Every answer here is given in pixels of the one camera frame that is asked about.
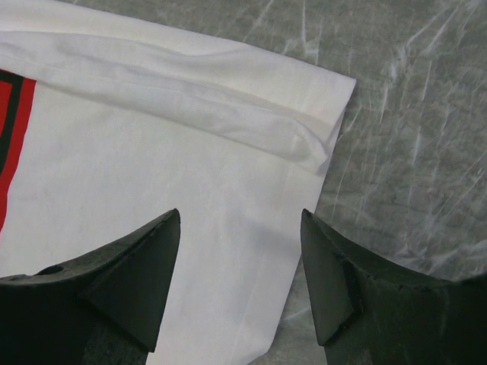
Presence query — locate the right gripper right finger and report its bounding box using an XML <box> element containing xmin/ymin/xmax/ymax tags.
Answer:
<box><xmin>301</xmin><ymin>211</ymin><xmax>486</xmax><ymax>364</ymax></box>

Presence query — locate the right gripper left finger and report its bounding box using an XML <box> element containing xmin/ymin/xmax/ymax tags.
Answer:
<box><xmin>1</xmin><ymin>209</ymin><xmax>180</xmax><ymax>364</ymax></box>

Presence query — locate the white Coca-Cola t-shirt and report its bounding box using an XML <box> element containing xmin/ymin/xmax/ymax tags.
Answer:
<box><xmin>1</xmin><ymin>1</ymin><xmax>355</xmax><ymax>364</ymax></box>

